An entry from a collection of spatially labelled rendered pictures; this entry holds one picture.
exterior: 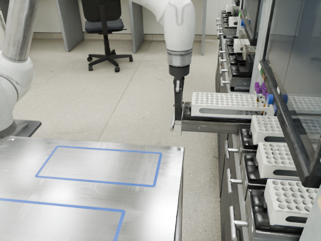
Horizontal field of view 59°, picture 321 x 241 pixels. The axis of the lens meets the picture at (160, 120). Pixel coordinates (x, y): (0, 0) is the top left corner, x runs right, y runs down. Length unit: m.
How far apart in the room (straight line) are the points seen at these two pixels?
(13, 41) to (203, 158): 1.46
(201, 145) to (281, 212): 1.61
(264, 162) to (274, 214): 0.16
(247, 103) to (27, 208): 0.79
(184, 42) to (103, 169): 0.47
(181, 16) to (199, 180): 1.28
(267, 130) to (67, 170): 0.62
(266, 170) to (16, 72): 1.03
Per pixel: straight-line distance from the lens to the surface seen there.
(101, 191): 0.80
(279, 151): 0.88
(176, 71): 1.01
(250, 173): 0.85
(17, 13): 1.26
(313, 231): 0.66
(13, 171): 0.95
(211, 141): 2.33
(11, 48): 1.32
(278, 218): 0.74
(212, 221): 1.77
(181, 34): 0.95
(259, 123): 0.99
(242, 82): 1.45
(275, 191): 0.75
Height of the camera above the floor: 1.38
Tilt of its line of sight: 33 degrees down
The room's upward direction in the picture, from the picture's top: 2 degrees counter-clockwise
